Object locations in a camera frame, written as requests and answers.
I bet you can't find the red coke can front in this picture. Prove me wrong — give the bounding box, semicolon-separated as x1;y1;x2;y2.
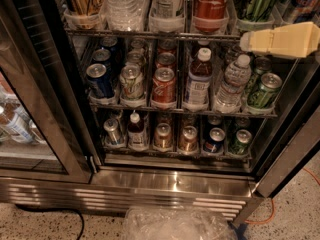
152;67;176;103

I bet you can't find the white green can front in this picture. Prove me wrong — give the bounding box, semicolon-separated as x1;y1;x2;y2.
120;64;144;100

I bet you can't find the orange cable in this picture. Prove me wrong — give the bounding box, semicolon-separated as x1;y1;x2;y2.
244;167;320;226

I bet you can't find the white green can second row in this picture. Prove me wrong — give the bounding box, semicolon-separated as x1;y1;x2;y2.
125;51;146;67

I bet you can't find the red coca cola can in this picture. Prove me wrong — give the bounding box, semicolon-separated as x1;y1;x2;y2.
193;0;227;32

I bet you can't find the clear water bottle shelf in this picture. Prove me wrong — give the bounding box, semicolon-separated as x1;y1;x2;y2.
214;54;251;113
106;0;145;31

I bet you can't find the blue pepsi can front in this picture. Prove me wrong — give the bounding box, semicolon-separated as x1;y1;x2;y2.
86;63;114;98

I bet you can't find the red coke can second row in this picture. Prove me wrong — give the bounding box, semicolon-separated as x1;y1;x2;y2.
155;52;176;69

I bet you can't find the brown tea bottle middle shelf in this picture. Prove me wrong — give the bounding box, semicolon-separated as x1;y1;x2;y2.
184;48;212;105

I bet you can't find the glass fridge door left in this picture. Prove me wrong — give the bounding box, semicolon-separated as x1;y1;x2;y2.
0;0;91;183

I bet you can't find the clear plastic bag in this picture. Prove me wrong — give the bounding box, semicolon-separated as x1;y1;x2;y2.
121;207;238;240

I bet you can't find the green can bottom shelf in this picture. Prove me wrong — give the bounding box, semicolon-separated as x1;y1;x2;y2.
228;129;252;155

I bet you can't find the orange can bottom shelf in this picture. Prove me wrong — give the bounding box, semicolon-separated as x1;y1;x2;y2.
178;125;197;152

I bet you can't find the black cable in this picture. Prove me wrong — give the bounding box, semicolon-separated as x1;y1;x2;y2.
14;204;86;240

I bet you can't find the gold tall can top shelf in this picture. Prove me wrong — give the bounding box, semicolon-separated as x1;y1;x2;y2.
65;0;104;29

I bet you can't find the clear water bottle middle shelf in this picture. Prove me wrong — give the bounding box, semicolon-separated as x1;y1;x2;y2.
214;54;251;113

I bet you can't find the green monster can top shelf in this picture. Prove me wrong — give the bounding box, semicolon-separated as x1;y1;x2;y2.
234;0;277;32

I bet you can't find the green can front middle shelf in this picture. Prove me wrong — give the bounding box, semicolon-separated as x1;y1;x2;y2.
247;73;282;109

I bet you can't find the brown tea bottle bottom shelf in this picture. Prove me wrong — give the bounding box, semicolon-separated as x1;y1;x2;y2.
128;112;147;151

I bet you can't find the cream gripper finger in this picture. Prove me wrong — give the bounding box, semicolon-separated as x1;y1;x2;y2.
239;22;320;58

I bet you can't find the brown tea bottle shelf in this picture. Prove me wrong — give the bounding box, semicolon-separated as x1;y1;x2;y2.
128;112;147;151
184;48;212;105

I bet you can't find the blue can second row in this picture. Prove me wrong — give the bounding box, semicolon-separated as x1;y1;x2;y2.
92;49;111;70

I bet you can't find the white label bottle top shelf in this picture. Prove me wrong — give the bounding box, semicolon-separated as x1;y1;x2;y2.
149;0;184;32

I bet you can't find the stainless steel fridge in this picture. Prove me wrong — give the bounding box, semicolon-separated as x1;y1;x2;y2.
0;0;320;224

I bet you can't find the blue pepsi can bottom shelf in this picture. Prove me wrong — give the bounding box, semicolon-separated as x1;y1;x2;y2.
203;127;225;153

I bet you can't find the silver can bottom shelf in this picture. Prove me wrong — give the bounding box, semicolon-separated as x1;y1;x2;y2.
103;118;123;145

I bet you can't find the clear water bottle top shelf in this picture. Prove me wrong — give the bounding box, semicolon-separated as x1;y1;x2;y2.
106;0;145;31

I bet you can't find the copper can bottom shelf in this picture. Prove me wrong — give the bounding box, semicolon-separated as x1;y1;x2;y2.
154;123;172;149

